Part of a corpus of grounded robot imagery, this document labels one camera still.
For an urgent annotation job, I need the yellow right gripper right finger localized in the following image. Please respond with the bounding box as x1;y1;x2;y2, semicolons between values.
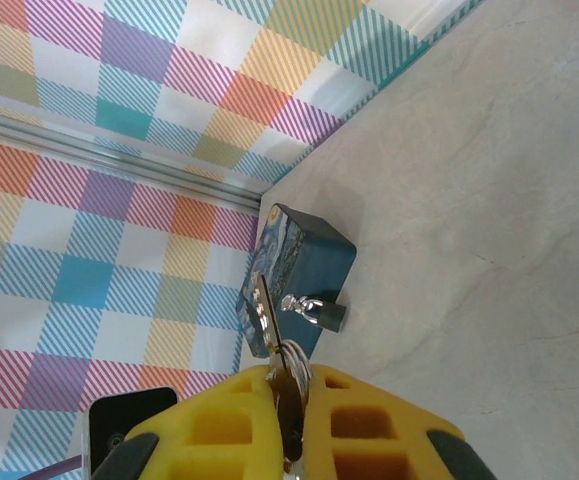
302;363;498;480

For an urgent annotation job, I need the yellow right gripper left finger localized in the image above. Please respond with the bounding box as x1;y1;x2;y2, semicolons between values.
91;365;289;480

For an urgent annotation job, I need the brown-headed metal key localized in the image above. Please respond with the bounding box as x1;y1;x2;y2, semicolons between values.
250;272;311;465

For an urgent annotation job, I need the silver key ring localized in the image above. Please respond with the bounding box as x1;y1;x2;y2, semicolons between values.
277;338;316;397

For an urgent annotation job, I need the blue starry night printed box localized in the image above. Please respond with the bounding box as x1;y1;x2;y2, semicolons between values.
236;202;359;359

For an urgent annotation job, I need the colourful plaid cloth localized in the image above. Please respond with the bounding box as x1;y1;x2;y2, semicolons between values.
0;0;486;480

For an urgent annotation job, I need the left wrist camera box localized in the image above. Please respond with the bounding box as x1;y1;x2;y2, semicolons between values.
85;386;179;480

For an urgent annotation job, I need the purple cable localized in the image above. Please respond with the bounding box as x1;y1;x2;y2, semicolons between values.
17;455;90;480

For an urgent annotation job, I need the aluminium rail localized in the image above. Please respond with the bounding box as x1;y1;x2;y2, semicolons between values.
0;96;264;212

